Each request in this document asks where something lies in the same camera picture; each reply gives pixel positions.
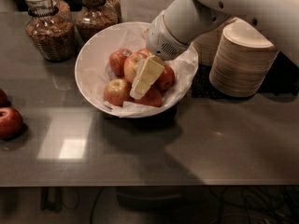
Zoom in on black mat under stacks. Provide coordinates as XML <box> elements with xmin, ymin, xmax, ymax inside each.
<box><xmin>191</xmin><ymin>52</ymin><xmax>299</xmax><ymax>99</ymax></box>

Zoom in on left glass granola jar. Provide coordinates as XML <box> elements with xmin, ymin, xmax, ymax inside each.
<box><xmin>24</xmin><ymin>0</ymin><xmax>75</xmax><ymax>62</ymax></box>

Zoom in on front stack paper bowls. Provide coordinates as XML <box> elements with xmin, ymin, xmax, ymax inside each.
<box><xmin>209</xmin><ymin>19</ymin><xmax>278</xmax><ymax>98</ymax></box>

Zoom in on front left yellow-red apple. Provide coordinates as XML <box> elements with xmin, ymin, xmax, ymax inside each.
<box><xmin>103</xmin><ymin>78</ymin><xmax>132</xmax><ymax>106</ymax></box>

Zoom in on top centre yellow-red apple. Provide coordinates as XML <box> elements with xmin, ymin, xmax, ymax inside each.
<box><xmin>124</xmin><ymin>52</ymin><xmax>147</xmax><ymax>83</ymax></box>

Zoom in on back stack paper bowls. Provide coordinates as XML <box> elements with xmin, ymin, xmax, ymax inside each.
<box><xmin>192</xmin><ymin>17</ymin><xmax>236</xmax><ymax>66</ymax></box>

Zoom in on red apple on table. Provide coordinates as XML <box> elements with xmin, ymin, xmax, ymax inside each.
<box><xmin>0</xmin><ymin>107</ymin><xmax>23</xmax><ymax>139</ymax></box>

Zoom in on white bowl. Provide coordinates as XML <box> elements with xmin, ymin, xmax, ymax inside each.
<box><xmin>74</xmin><ymin>21</ymin><xmax>199</xmax><ymax>119</ymax></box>

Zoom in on glass granola jar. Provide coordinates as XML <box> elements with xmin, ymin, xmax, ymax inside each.
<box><xmin>75</xmin><ymin>0</ymin><xmax>118</xmax><ymax>42</ymax></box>
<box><xmin>24</xmin><ymin>0</ymin><xmax>75</xmax><ymax>62</ymax></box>

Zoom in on front right red apple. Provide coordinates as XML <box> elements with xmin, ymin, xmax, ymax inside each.
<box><xmin>134</xmin><ymin>87</ymin><xmax>163</xmax><ymax>107</ymax></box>

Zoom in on right glass granola jar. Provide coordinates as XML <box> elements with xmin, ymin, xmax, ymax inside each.
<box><xmin>75</xmin><ymin>0</ymin><xmax>118</xmax><ymax>42</ymax></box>

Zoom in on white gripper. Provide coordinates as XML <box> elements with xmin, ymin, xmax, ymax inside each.
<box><xmin>130</xmin><ymin>11</ymin><xmax>189</xmax><ymax>99</ymax></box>

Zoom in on back left red apple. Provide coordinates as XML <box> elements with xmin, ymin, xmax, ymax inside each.
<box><xmin>109</xmin><ymin>49</ymin><xmax>132</xmax><ymax>76</ymax></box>

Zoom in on yellow-red apple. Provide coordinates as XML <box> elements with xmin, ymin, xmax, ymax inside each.
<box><xmin>103</xmin><ymin>78</ymin><xmax>132</xmax><ymax>106</ymax></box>
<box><xmin>124</xmin><ymin>52</ymin><xmax>147</xmax><ymax>83</ymax></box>

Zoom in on right dark red apple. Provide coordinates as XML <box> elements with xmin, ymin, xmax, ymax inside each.
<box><xmin>154</xmin><ymin>64</ymin><xmax>175</xmax><ymax>91</ymax></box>

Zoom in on white box behind bowl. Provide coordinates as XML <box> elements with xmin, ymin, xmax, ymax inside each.
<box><xmin>121</xmin><ymin>0</ymin><xmax>174</xmax><ymax>22</ymax></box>

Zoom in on stack paper bowls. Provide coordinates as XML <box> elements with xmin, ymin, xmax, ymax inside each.
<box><xmin>192</xmin><ymin>17</ymin><xmax>236</xmax><ymax>66</ymax></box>
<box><xmin>209</xmin><ymin>19</ymin><xmax>278</xmax><ymax>98</ymax></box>

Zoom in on back right pale apple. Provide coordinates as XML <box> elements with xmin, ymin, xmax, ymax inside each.
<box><xmin>137</xmin><ymin>48</ymin><xmax>151</xmax><ymax>57</ymax></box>

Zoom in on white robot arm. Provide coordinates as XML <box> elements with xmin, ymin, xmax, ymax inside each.
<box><xmin>146</xmin><ymin>0</ymin><xmax>299</xmax><ymax>98</ymax></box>

